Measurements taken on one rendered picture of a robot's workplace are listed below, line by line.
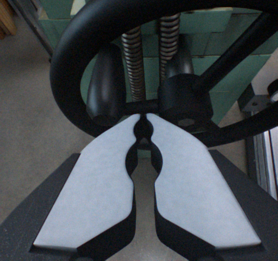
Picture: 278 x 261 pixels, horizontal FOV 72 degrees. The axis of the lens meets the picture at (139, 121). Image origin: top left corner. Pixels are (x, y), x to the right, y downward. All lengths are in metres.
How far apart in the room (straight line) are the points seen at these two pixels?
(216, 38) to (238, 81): 0.16
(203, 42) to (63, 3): 0.25
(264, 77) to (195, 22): 0.36
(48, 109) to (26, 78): 0.32
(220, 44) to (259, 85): 0.18
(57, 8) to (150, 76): 0.22
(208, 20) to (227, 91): 0.32
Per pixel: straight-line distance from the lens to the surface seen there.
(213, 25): 0.27
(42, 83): 1.45
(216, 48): 0.43
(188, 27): 0.26
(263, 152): 0.99
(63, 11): 0.37
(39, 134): 1.25
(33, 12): 1.35
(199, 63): 0.45
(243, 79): 0.53
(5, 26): 1.89
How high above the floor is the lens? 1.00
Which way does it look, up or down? 63 degrees down
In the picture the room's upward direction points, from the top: 3 degrees counter-clockwise
